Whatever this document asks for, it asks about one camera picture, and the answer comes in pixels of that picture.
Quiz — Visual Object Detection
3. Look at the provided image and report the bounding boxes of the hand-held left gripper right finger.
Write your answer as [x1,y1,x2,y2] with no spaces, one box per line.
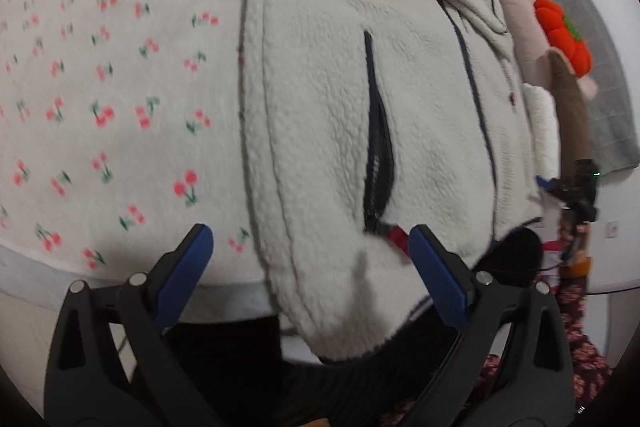
[400,224,576,427]

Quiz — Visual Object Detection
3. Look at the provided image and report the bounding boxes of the cherry print bed sheet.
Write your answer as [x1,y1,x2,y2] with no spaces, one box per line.
[0,0,321,323]

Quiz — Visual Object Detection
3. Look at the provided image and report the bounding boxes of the beige plush with orange pumpkin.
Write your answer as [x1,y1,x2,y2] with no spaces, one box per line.
[490,0,599,102]

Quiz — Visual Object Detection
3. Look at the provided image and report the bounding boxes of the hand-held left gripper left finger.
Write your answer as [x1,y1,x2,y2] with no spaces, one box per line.
[44,223,223,427]

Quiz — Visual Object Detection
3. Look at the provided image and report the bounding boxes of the person's black pants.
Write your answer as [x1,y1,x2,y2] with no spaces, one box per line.
[117,227,546,427]

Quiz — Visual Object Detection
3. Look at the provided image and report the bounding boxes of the brown plush piece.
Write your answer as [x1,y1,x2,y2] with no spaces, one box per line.
[547,49,592,172]

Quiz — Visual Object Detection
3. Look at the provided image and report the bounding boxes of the white fleece jacket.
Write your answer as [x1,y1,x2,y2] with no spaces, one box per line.
[237,0,546,365]

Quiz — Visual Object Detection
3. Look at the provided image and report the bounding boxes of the orange plush tomato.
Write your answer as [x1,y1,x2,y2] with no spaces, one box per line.
[532,0,593,80]

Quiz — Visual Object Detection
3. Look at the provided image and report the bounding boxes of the white fluffy cloth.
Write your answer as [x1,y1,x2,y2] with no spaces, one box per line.
[522,83,562,182]

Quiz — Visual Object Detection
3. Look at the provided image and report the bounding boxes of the grey knitted blanket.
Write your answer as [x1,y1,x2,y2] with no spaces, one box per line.
[485,0,636,172]

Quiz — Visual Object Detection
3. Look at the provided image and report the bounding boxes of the person's right forearm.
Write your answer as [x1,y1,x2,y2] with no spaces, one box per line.
[560,214,595,279]

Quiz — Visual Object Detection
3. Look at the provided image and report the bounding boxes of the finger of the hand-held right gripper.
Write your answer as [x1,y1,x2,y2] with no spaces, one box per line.
[535,175,563,198]

